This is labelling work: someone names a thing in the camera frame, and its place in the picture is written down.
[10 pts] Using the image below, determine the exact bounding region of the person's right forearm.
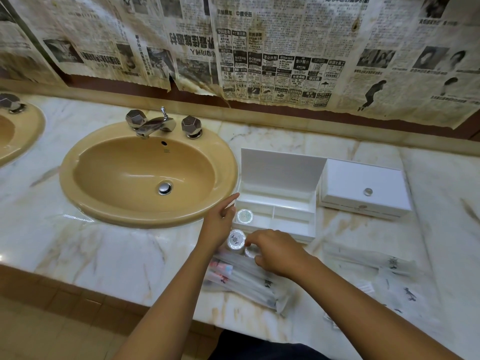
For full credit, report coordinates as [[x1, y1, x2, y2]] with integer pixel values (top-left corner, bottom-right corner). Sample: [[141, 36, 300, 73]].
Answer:
[[288, 258, 466, 360]]

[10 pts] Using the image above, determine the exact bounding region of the person's left forearm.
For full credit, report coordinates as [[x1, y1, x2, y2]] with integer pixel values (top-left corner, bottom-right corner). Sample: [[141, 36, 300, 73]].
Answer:
[[112, 239, 223, 360]]

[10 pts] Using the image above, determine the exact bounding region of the beige oval sink basin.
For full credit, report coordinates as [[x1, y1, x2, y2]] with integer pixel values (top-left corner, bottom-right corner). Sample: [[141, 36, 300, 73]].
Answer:
[[59, 120, 240, 229], [0, 100, 47, 169]]

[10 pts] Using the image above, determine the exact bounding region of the chrome faucet spout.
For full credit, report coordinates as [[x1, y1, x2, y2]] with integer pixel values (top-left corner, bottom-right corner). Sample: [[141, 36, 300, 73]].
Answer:
[[134, 106, 177, 140]]

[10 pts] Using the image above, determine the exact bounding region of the white box with round knob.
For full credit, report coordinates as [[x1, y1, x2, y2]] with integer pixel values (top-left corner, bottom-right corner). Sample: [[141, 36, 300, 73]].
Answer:
[[231, 147, 328, 244], [317, 157, 413, 222]]

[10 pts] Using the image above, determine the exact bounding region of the chrome faceted faucet knob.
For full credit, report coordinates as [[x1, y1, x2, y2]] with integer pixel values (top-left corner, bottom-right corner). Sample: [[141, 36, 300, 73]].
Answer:
[[125, 109, 148, 131], [181, 115, 204, 140], [0, 92, 27, 115]]

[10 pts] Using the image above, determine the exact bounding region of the person's left hand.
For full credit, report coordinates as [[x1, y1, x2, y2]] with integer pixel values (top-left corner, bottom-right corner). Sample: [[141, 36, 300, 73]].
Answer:
[[200, 192, 241, 252]]

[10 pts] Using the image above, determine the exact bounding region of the yellowed newspaper sheet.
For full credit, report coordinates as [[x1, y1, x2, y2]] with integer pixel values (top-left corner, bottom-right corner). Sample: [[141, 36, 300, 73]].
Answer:
[[208, 0, 372, 109], [0, 3, 67, 87], [11, 0, 226, 97], [337, 0, 480, 130]]

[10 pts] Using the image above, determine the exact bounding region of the pile of toothbrush kits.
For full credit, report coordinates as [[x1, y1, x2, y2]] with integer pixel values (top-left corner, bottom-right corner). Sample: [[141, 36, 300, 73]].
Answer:
[[204, 250, 293, 316]]

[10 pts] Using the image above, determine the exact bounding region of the person's dark clothing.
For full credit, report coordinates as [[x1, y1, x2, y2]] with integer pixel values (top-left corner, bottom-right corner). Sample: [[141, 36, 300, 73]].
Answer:
[[218, 329, 331, 360]]

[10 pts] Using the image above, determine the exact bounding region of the person's right hand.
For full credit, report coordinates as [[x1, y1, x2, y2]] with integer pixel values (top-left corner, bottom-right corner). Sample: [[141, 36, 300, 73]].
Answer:
[[245, 229, 313, 280]]

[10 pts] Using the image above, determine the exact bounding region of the small round white jar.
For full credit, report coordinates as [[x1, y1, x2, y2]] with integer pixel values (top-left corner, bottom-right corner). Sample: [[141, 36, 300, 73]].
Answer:
[[227, 229, 247, 252]]

